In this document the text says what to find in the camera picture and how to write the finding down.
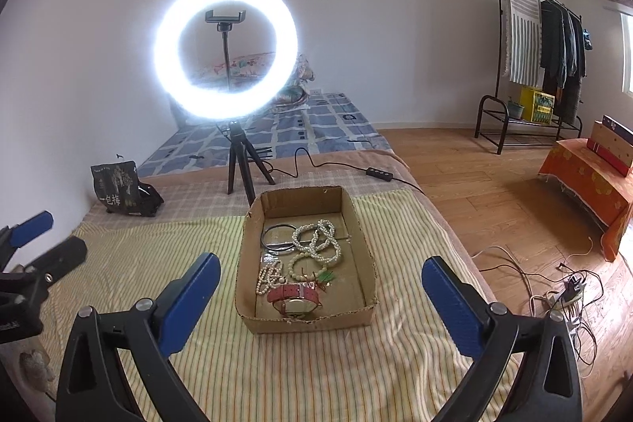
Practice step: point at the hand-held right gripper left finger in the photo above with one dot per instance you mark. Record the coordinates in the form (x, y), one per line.
(190, 298)

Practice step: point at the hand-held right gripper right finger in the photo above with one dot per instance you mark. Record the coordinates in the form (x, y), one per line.
(450, 308)

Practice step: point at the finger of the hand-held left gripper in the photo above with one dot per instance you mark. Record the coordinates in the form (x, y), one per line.
(32, 226)
(54, 261)

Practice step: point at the green bangle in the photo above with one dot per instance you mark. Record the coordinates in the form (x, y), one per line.
(267, 240)

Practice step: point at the cardboard box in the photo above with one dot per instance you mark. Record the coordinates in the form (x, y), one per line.
(306, 320)

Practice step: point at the person's left hand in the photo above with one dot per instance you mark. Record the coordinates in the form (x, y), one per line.
(37, 365)

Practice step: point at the black printed snack bag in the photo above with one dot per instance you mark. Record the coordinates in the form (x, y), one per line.
(114, 184)

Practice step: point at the white power strip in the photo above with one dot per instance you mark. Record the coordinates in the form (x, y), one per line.
(549, 306)

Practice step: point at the beige plaid blanket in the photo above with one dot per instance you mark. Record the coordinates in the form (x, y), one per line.
(198, 199)

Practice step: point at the black glossy object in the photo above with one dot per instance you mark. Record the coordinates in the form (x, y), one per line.
(148, 199)

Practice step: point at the black power adapter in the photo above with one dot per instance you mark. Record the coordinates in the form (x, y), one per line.
(573, 287)

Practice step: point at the yellow striped cloth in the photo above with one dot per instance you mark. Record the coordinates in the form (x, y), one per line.
(321, 367)

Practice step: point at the black tripod stand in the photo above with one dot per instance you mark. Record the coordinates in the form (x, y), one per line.
(237, 155)

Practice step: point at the orange cloth covered table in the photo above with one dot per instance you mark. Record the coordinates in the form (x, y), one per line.
(578, 179)

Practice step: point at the small green pot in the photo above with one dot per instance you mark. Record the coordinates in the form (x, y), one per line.
(515, 109)

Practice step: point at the blue checked bed sheet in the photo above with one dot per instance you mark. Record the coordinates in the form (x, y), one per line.
(321, 125)

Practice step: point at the tan flat box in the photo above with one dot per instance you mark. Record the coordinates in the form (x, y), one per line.
(608, 155)

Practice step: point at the yellow plastic crate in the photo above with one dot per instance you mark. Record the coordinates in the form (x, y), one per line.
(536, 105)

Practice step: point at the folded floral quilt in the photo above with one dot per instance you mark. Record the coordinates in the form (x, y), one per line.
(247, 66)

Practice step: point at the white and blue box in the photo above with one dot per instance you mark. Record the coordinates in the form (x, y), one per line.
(618, 133)

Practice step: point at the black metal clothes rack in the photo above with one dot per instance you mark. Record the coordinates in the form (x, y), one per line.
(495, 56)

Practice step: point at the black phone clamp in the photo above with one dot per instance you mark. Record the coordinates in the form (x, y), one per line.
(225, 17)

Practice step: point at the dark hanging clothes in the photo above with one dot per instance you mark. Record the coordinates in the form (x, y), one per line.
(561, 46)

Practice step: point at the striped hanging towel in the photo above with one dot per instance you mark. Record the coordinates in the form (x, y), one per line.
(519, 31)

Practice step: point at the window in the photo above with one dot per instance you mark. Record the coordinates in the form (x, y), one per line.
(628, 56)

